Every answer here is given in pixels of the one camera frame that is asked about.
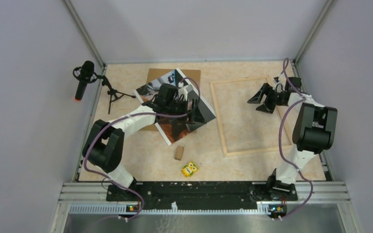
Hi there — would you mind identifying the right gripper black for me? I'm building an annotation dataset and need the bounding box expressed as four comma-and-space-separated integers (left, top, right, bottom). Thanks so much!
247, 83, 285, 114

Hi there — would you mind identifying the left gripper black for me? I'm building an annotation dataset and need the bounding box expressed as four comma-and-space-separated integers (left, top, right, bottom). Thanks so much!
166, 98, 206, 124

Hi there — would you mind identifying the printed photo sheet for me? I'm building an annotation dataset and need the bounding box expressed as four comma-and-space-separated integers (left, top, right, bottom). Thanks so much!
134, 69, 216, 145

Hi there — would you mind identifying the light wooden picture frame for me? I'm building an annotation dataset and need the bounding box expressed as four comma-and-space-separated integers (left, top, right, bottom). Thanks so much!
210, 77, 287, 157

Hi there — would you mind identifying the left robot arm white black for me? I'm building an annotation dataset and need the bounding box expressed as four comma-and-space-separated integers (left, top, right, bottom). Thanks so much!
83, 81, 201, 201

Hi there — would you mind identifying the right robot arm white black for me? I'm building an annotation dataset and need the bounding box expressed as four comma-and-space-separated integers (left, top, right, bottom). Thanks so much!
247, 77, 338, 200

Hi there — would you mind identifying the small wooden block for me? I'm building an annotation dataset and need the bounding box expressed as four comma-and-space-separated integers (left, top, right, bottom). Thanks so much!
174, 146, 185, 161

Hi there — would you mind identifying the yellow owl toy block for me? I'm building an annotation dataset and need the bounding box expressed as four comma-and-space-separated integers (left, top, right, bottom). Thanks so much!
182, 161, 199, 178

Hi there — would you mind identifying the brown cardboard backing board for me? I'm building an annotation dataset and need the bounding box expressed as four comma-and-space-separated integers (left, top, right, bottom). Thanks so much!
141, 68, 201, 132

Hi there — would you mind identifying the black microphone on tripod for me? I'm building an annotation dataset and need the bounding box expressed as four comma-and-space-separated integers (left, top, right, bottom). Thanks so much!
72, 61, 136, 114

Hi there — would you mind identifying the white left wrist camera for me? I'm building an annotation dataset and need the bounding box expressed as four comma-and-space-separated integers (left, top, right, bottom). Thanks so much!
178, 84, 193, 101

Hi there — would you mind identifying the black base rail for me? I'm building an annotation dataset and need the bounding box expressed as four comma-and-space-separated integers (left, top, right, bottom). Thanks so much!
106, 181, 298, 210

